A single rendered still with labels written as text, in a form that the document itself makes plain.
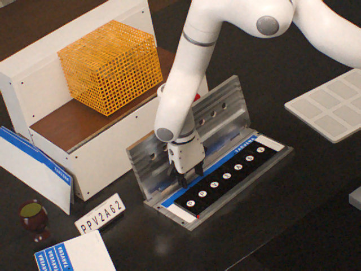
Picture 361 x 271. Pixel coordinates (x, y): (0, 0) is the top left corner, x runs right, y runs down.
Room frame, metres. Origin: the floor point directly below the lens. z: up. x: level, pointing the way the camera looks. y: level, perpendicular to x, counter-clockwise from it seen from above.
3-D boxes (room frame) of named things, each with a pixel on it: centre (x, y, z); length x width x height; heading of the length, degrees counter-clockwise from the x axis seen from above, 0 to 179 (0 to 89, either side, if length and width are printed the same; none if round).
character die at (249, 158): (1.73, -0.17, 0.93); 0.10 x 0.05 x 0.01; 36
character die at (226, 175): (1.67, -0.09, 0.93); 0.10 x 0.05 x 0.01; 36
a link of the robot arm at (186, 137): (1.69, 0.01, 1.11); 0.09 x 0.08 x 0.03; 126
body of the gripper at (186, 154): (1.69, 0.01, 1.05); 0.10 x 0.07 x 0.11; 126
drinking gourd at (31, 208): (1.62, 0.48, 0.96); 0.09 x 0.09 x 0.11
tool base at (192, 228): (1.70, -0.08, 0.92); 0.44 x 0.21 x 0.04; 126
